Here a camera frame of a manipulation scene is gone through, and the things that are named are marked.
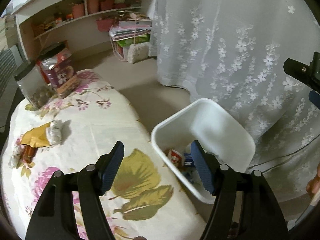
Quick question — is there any white floral lace curtain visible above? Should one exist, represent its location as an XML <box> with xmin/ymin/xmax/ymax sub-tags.
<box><xmin>151</xmin><ymin>0</ymin><xmax>319</xmax><ymax>212</ymax></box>

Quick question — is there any white paper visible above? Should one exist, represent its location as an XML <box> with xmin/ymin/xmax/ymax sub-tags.
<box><xmin>8</xmin><ymin>145</ymin><xmax>24</xmax><ymax>168</ymax></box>

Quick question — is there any yellow paper envelope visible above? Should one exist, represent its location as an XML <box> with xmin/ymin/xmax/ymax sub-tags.
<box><xmin>20</xmin><ymin>122</ymin><xmax>50</xmax><ymax>148</ymax></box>

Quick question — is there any white trash bin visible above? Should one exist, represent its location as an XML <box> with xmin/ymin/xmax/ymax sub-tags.
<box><xmin>151</xmin><ymin>99</ymin><xmax>255</xmax><ymax>204</ymax></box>

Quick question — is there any white bookshelf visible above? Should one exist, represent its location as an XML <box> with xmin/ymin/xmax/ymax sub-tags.
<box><xmin>14</xmin><ymin>0</ymin><xmax>156</xmax><ymax>60</ymax></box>

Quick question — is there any purple label nut jar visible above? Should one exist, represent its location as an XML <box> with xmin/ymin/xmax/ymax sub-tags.
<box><xmin>38</xmin><ymin>42</ymin><xmax>79</xmax><ymax>98</ymax></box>

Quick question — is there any stack of papers and boxes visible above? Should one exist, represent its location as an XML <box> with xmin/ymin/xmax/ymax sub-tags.
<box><xmin>108</xmin><ymin>10</ymin><xmax>152</xmax><ymax>62</ymax></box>

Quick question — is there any white fluffy slipper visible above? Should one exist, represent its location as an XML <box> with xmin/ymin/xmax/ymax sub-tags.
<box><xmin>127</xmin><ymin>42</ymin><xmax>150</xmax><ymax>64</ymax></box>

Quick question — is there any stack of books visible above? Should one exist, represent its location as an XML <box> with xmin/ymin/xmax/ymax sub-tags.
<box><xmin>0</xmin><ymin>15</ymin><xmax>18</xmax><ymax>51</ymax></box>

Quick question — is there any person's right hand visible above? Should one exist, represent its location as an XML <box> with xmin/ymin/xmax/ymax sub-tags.
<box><xmin>306</xmin><ymin>163</ymin><xmax>320</xmax><ymax>198</ymax></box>

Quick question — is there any clear jar with nuts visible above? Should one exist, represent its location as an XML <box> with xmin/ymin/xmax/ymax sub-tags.
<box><xmin>14</xmin><ymin>61</ymin><xmax>54</xmax><ymax>110</ymax></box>

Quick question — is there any grey striped sofa cushion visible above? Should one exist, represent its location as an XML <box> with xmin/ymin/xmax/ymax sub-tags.
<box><xmin>1</xmin><ymin>45</ymin><xmax>23</xmax><ymax>97</ymax></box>

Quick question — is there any red white torn paper bag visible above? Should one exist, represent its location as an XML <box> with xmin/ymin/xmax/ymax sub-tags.
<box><xmin>167</xmin><ymin>149</ymin><xmax>185</xmax><ymax>170</ymax></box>

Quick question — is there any floral tablecloth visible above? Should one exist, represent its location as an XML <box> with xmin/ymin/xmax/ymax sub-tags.
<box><xmin>1</xmin><ymin>70</ymin><xmax>206</xmax><ymax>239</ymax></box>

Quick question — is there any pink basket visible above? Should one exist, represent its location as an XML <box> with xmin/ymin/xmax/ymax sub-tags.
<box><xmin>96</xmin><ymin>18</ymin><xmax>115</xmax><ymax>32</ymax></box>

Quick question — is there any pink flower pot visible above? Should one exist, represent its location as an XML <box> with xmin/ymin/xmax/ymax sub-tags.
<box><xmin>72</xmin><ymin>3</ymin><xmax>85</xmax><ymax>19</ymax></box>

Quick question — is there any crumpled white tissue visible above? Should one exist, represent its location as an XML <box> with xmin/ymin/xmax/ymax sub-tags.
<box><xmin>46</xmin><ymin>120</ymin><xmax>63</xmax><ymax>146</ymax></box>

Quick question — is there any blue toothpaste box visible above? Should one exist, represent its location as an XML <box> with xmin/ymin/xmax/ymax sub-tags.
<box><xmin>183</xmin><ymin>153</ymin><xmax>195</xmax><ymax>168</ymax></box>

